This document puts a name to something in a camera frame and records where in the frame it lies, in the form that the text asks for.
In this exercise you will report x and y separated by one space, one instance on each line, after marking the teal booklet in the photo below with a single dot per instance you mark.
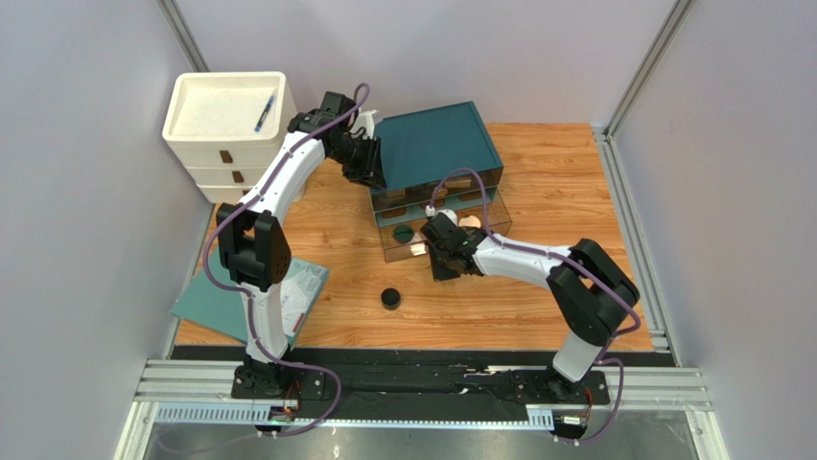
213 316

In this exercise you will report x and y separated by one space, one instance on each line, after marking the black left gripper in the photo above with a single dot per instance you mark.
370 171

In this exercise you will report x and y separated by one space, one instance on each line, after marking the teal drawer organizer box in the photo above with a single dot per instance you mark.
426 145

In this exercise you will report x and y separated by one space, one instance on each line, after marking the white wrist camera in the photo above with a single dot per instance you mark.
365 124
432 212

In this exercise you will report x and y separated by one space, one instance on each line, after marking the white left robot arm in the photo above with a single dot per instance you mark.
250 237

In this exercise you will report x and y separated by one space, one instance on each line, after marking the aluminium frame rail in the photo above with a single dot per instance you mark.
186 391

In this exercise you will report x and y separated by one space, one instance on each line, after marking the clear drawer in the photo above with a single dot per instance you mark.
459 184
489 207

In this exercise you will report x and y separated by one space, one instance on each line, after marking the green round compact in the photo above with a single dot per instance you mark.
403 233

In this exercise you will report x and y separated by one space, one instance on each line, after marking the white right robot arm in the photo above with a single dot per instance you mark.
591 291

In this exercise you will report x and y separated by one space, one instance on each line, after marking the blue pen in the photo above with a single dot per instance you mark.
265 112

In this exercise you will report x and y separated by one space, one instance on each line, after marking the black round jar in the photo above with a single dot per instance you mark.
391 299

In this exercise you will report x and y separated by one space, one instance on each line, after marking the gold round jar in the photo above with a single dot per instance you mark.
470 222

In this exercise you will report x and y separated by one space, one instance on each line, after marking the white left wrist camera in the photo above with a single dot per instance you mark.
365 124

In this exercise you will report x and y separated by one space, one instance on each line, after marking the white drawer cabinet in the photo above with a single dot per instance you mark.
210 124

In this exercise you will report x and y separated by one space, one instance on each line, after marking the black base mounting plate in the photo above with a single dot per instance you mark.
424 385

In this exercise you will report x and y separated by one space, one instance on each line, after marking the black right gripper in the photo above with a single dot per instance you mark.
443 253

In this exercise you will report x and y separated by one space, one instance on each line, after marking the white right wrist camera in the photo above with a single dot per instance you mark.
432 212

